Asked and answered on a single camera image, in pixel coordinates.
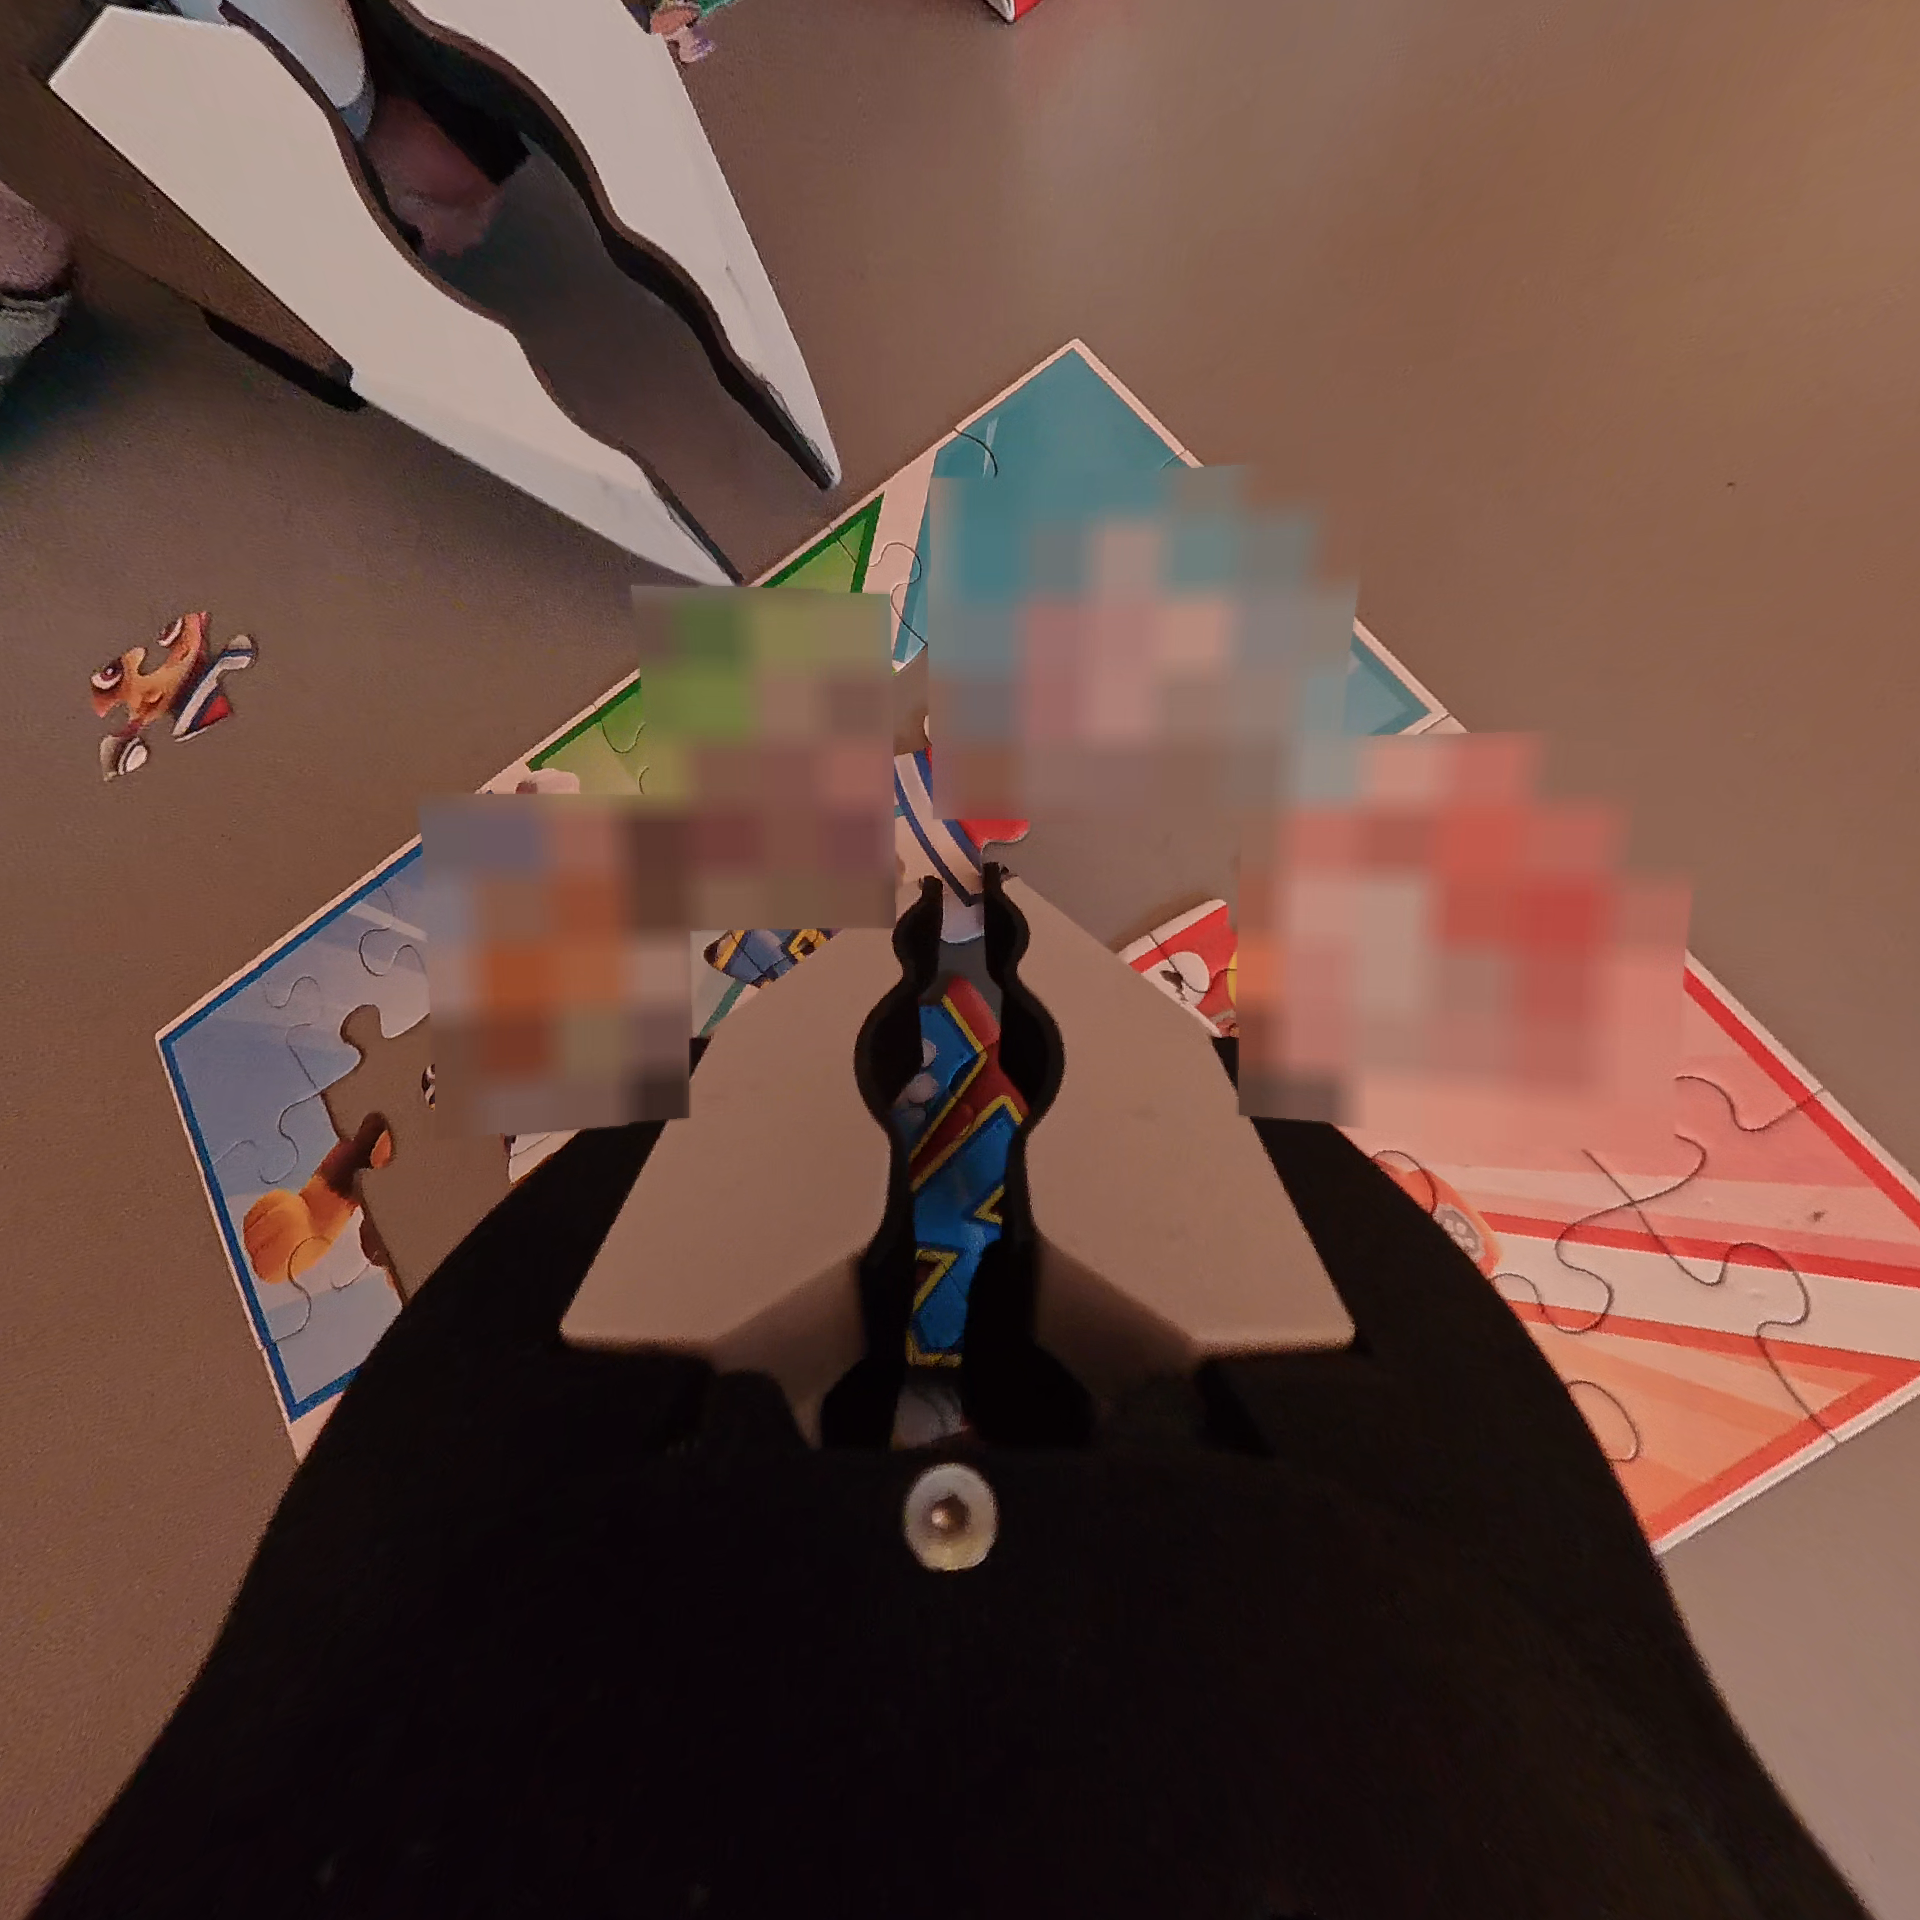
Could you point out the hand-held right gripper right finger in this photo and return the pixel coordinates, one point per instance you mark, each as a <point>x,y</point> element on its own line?
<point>1170,1201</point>

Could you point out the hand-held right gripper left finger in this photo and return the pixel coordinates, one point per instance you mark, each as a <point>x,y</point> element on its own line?
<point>750,1201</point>

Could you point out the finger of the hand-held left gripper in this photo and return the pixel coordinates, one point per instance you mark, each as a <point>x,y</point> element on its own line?
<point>645,166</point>
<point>225,166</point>

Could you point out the blue red jigsaw puzzle piece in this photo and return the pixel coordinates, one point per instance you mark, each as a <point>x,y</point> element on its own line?
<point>950,1172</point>

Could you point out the assembled jigsaw puzzle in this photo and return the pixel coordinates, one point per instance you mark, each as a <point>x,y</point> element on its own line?
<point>1652,1277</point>

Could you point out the grey desk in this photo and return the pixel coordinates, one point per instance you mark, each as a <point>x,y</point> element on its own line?
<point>1349,224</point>

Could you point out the orange striped jigsaw puzzle piece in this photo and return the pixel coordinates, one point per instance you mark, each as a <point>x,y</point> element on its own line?
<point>166,691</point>

